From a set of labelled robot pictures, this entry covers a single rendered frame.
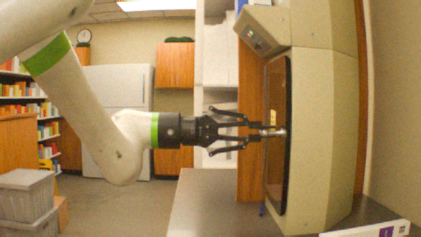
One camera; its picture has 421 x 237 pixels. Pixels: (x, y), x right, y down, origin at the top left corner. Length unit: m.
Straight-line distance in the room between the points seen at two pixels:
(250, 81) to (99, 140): 0.61
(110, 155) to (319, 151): 0.49
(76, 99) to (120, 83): 5.12
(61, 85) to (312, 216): 0.67
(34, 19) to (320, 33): 0.67
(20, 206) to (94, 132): 2.14
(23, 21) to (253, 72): 0.90
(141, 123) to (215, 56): 1.39
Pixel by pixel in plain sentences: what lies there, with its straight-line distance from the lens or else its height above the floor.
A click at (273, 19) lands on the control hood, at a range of 0.91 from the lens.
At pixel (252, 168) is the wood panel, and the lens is 1.28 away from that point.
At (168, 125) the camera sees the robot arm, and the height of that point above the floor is 1.22.
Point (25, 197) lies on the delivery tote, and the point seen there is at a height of 0.55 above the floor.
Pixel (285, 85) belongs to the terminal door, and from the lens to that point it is 0.91.
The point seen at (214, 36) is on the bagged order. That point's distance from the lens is 2.31.
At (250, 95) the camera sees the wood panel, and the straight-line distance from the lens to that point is 1.26.
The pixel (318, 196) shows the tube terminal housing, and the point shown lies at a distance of 0.96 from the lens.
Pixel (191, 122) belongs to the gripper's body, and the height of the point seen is 1.22.
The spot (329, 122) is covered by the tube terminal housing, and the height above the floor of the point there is 1.23.
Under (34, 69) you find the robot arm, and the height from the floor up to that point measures 1.34.
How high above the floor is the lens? 1.28
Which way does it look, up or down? 3 degrees down
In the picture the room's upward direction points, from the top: 1 degrees clockwise
